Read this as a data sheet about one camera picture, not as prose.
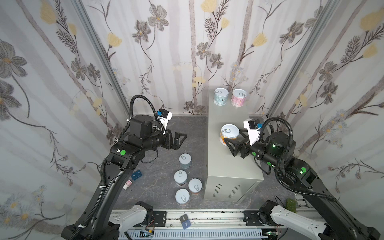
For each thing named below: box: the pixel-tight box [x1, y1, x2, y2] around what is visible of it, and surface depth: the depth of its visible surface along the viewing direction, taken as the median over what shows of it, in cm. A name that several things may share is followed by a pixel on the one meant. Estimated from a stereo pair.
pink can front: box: [175, 188, 190, 207], surface depth 78 cm
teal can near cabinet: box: [178, 152, 192, 169], surface depth 92 cm
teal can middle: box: [173, 169, 188, 186], surface depth 85 cm
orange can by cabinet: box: [188, 178, 203, 195], surface depth 81 cm
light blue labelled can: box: [213, 87, 229, 106], surface depth 78 cm
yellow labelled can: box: [220, 123, 240, 146], surface depth 62 cm
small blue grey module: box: [179, 214, 191, 230], surface depth 73 cm
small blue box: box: [131, 169, 143, 181], surface depth 89 cm
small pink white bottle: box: [122, 179, 133, 190], surface depth 85 cm
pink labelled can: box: [231, 88, 247, 107], surface depth 78 cm
